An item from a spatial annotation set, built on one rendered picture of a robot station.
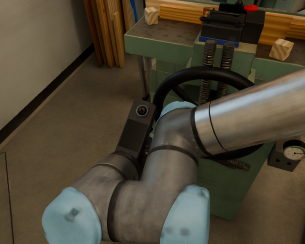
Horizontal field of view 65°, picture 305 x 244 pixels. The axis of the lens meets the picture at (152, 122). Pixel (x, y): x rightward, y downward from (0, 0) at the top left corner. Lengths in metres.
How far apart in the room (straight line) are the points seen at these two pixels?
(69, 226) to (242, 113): 0.24
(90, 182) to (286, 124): 0.24
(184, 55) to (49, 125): 1.33
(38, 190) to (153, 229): 1.29
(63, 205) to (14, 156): 1.47
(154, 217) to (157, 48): 0.55
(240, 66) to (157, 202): 0.41
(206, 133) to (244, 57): 0.30
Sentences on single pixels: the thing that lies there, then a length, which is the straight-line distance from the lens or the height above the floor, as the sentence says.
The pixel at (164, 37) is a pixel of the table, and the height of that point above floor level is 0.90.
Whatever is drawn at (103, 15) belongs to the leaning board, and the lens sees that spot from 2.12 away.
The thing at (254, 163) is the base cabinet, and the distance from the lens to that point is 0.97.
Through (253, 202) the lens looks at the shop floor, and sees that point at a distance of 1.47.
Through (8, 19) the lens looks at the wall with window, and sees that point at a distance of 1.76.
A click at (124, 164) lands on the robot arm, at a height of 0.91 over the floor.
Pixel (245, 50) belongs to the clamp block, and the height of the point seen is 0.96.
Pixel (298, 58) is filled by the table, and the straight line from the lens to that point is 0.75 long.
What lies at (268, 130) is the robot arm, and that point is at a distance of 0.31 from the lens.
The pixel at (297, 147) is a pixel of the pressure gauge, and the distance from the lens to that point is 0.81.
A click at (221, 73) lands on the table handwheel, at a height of 0.95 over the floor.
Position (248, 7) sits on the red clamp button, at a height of 1.02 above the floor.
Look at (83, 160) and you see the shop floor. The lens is 1.57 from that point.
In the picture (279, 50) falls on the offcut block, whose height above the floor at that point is 0.92.
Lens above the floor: 1.22
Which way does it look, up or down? 45 degrees down
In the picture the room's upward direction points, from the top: straight up
